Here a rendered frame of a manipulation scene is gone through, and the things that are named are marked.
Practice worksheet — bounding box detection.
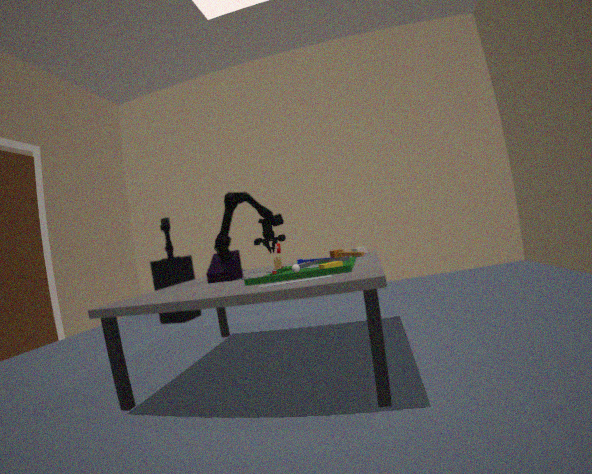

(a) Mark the yellow rectangular block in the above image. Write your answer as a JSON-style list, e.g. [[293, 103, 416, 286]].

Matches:
[[319, 261, 343, 269]]

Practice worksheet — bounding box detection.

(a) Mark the green flat mat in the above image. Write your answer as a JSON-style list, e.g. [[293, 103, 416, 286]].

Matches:
[[264, 257, 356, 277]]

